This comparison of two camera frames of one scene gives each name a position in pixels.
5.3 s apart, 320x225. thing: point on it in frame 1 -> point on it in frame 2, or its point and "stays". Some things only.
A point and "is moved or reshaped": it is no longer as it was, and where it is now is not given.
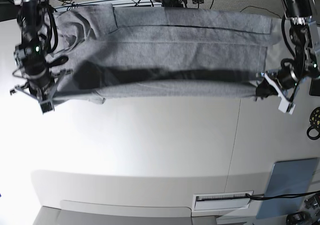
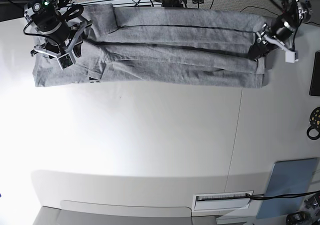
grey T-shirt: x=122 y=51 is moved or reshaped
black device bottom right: x=297 y=218 stays
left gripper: x=41 y=84 -> x=60 y=38
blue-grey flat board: x=287 y=177 stays
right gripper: x=284 y=82 -> x=277 y=32
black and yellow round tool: x=314 y=121 stays
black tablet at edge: x=314 y=89 stays
